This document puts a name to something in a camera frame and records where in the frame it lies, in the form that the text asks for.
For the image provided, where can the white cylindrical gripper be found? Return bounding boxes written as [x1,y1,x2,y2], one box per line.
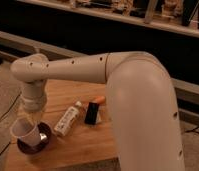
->
[17,81,47,124]

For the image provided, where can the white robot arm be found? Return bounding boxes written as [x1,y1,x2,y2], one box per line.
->
[11,51,185,171]

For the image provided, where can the dark purple ceramic bowl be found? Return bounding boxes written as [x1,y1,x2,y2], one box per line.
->
[16,121,53,155]

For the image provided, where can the wooden board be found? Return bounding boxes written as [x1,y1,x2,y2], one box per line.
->
[5,80,117,171]

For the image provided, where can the white plastic bottle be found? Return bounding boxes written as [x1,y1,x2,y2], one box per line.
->
[54,101,82,136]

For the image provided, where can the black rectangular box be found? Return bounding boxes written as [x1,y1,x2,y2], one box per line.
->
[84,102,99,125]

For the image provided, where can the orange small object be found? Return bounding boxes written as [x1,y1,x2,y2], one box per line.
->
[92,96,106,104]

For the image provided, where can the background shelf with items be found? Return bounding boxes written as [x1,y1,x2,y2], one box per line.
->
[18,0,199,38]

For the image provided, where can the black cable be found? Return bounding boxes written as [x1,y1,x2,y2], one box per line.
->
[0,93,23,164]

